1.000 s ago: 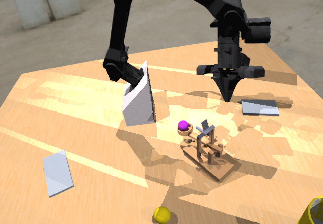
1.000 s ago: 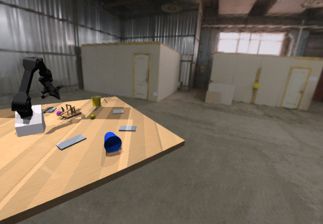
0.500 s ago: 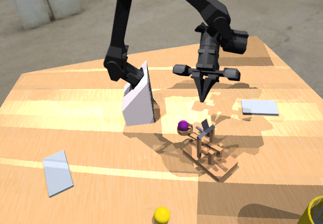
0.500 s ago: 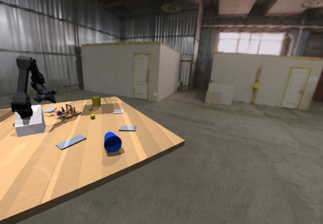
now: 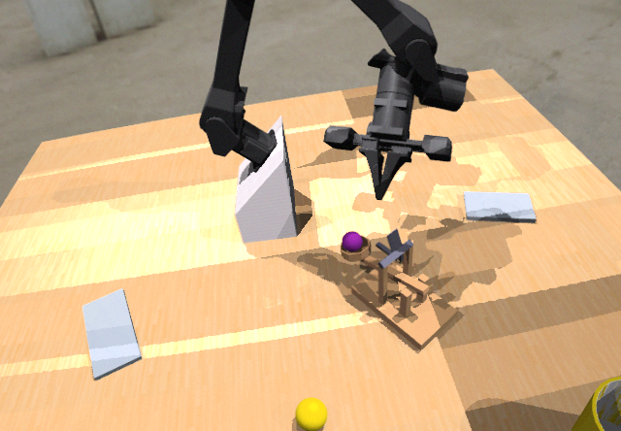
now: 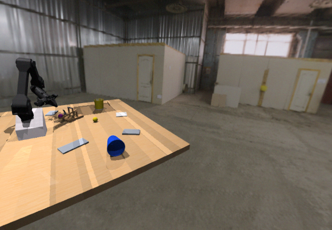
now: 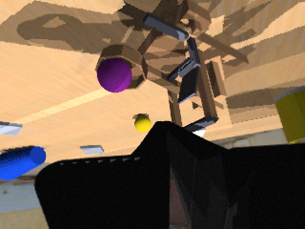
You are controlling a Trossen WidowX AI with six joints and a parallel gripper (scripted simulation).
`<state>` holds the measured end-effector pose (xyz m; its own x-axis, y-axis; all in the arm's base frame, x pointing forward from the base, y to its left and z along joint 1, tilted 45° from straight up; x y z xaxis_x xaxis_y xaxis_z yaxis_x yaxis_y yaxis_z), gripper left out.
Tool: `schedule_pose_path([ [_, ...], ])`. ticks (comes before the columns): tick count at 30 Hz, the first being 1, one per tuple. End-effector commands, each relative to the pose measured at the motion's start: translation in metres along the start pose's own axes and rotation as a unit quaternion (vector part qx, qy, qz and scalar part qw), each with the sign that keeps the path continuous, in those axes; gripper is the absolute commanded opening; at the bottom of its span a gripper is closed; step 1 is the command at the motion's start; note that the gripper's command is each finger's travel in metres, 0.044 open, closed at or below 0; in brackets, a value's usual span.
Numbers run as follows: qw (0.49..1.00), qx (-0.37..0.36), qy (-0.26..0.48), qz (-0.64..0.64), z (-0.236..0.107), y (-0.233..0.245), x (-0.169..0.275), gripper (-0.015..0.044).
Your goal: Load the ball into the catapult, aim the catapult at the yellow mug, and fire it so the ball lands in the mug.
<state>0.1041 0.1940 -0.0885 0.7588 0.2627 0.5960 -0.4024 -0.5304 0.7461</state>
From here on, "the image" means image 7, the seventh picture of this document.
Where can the grey flat rectangular slab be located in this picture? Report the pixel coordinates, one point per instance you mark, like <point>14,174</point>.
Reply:
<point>7,128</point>

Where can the small wooden catapult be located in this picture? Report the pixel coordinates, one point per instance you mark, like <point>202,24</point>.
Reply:
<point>179,57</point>

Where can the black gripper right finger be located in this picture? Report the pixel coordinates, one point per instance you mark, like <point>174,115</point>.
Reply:
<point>211,180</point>

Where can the blue open cylinder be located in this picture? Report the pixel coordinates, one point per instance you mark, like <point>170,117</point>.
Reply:
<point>16,163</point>

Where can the light grey flat rectangular plate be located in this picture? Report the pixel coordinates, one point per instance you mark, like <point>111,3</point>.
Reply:
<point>92,149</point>

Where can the purple ball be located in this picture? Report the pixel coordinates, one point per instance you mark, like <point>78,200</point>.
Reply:
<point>114,75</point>

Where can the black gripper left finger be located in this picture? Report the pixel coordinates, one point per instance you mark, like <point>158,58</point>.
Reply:
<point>89,185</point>

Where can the yellow cup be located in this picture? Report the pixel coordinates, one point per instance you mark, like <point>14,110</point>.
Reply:
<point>290,107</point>

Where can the yellow ball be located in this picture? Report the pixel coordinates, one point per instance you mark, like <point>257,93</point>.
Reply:
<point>142,123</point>

